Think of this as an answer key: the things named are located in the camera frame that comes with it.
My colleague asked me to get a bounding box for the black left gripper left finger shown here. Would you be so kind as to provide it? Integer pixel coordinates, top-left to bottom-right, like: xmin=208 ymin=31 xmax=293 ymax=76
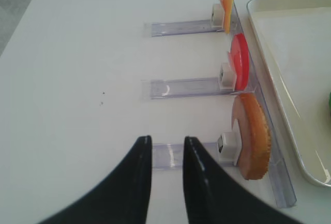
xmin=43 ymin=136 xmax=152 ymax=223

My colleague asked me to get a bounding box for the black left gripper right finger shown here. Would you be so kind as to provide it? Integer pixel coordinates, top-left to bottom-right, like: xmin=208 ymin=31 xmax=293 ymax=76
xmin=183 ymin=136 xmax=298 ymax=223

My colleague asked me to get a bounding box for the white pusher block bread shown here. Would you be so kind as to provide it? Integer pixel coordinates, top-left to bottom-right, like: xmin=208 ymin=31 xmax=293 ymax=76
xmin=217 ymin=131 xmax=242 ymax=166

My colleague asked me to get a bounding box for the clear holder under bread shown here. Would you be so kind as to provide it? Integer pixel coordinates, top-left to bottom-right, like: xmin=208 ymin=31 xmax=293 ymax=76
xmin=152 ymin=142 xmax=282 ymax=170

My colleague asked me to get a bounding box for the standing bread slice left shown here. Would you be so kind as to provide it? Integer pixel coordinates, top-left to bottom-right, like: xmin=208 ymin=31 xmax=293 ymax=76
xmin=232 ymin=93 xmax=272 ymax=180

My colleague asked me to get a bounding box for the clear holder under tomato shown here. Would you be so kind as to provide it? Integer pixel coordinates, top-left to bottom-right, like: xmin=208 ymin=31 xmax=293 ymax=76
xmin=142 ymin=77 xmax=256 ymax=99

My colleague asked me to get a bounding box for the white pusher block tomato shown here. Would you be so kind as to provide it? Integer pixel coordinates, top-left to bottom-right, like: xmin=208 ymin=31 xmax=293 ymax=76
xmin=219 ymin=63 xmax=237 ymax=91

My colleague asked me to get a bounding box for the standing tomato slice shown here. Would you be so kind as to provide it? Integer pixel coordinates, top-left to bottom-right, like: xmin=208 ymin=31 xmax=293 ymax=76
xmin=228 ymin=33 xmax=250 ymax=91

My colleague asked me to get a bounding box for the lettuce leaf on burger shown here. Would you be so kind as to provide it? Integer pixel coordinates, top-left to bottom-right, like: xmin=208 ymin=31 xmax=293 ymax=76
xmin=328 ymin=92 xmax=331 ymax=115

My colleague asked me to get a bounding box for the clear holder under cheese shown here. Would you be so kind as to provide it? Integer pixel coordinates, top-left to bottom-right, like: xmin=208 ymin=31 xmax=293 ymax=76
xmin=144 ymin=20 xmax=224 ymax=37

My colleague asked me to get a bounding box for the white pusher block cheese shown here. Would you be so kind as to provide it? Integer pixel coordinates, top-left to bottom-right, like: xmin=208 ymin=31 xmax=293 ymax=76
xmin=210 ymin=3 xmax=225 ymax=28

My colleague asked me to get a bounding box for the white rectangular tray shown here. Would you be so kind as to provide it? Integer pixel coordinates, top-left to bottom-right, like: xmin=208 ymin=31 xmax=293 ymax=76
xmin=247 ymin=0 xmax=330 ymax=187

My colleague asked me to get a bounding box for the left long clear rail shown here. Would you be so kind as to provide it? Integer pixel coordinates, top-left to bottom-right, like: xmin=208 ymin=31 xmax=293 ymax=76
xmin=230 ymin=5 xmax=297 ymax=208

